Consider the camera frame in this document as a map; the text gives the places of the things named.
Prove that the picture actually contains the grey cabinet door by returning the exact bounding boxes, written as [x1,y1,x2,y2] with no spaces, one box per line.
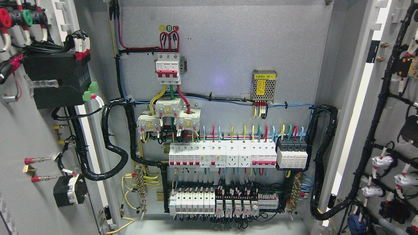
[0,0,124,235]
[310,0,418,235]

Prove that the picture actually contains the grey electrical cabinet body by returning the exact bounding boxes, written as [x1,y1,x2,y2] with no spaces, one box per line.
[74,0,377,235]

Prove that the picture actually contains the white current transformers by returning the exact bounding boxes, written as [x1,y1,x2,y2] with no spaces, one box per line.
[137,98,201,134]

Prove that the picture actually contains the white socket breaker row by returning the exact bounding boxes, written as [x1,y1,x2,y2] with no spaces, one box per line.
[168,140,277,170]

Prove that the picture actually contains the metal mesh power supply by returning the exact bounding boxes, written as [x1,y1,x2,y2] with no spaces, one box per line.
[251,69,277,102]

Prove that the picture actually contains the red white main breaker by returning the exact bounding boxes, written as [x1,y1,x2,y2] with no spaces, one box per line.
[155,53,187,85]

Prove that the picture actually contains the white lower breaker row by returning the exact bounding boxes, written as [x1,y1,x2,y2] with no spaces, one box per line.
[169,186,216,216]

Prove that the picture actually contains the black white surge protector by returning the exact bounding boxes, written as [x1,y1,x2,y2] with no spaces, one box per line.
[276,138,308,172]

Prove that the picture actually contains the relay terminal block row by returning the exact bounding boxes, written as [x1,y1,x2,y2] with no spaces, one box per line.
[215,182,280,219]

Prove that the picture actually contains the black digital power meter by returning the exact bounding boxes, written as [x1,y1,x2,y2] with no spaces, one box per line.
[23,51,91,110]

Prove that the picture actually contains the black cable loom left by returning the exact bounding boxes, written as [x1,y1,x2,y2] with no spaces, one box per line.
[67,98,169,181]

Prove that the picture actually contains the black cable loom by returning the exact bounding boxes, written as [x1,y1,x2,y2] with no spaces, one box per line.
[307,104,356,221]
[67,98,169,181]

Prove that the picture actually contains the black cable loom right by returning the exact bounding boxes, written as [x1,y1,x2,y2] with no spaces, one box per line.
[307,104,356,221]

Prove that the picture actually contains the white rotary selector switch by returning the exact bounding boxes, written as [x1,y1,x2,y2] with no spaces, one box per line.
[53,174,88,207]

